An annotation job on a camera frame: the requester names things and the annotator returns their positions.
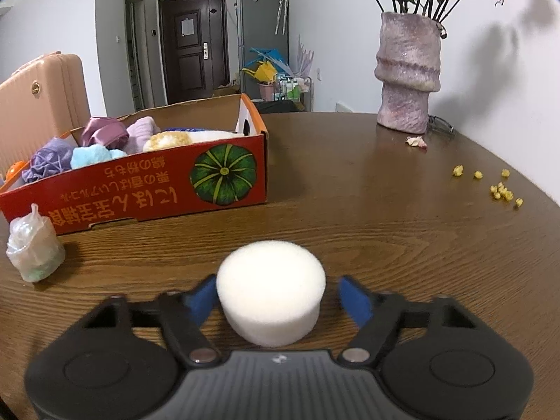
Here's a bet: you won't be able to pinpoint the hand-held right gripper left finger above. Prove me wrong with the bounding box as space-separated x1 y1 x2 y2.
78 276 222 365

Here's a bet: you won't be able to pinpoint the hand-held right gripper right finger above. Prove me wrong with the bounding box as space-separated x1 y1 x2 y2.
337 276 486 364

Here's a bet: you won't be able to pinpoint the white round sponge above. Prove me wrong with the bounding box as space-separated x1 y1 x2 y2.
216 240 327 347

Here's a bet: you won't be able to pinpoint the red printed cardboard box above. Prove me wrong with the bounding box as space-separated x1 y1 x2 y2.
0 93 268 233

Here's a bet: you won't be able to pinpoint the yellow white plush toy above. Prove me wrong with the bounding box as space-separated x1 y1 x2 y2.
143 130 193 153

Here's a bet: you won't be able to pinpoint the lilac fluffy cloth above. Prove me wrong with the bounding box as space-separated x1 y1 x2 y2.
125 117 162 155

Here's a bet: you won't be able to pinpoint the blue fluffy heart plush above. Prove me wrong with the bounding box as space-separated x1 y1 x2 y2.
70 144 128 169

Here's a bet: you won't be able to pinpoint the purple satin bonnet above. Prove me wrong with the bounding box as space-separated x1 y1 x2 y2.
79 116 131 155

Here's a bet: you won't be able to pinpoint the lilac drawstring pouch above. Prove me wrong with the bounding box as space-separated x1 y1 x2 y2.
21 136 76 183

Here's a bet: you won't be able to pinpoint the scattered yellow dried buds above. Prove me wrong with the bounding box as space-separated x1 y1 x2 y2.
452 164 525 210

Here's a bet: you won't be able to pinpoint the clear plastic-wrapped bundle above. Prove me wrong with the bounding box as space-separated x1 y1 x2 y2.
6 203 66 283

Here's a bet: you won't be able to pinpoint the eyeglasses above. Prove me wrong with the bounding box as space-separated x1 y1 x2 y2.
428 114 456 134

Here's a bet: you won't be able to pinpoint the black cloth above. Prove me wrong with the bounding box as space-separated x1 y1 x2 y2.
254 100 309 114

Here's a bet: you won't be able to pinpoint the mauve textured vase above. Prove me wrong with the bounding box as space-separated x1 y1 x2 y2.
375 11 442 135

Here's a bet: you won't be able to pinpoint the yellow watering can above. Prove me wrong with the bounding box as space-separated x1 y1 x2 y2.
242 60 276 85

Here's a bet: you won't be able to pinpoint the purple feather decoration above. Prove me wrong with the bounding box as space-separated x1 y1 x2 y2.
295 35 315 77

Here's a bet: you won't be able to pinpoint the dark brown entrance door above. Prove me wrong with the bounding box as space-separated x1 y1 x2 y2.
157 0 231 106

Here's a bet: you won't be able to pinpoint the grey side door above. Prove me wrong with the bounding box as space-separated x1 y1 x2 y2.
124 0 146 112

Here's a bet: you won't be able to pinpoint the pink ribbed suitcase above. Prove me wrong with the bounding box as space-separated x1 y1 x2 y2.
0 51 92 180

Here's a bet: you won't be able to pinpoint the grey refrigerator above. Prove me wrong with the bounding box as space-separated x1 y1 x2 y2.
236 0 290 97

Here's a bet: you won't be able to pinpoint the white folded umbrella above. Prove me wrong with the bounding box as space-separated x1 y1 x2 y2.
275 0 290 36

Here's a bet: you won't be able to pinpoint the wire rack with bottles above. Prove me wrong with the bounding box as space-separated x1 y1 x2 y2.
273 75 313 110

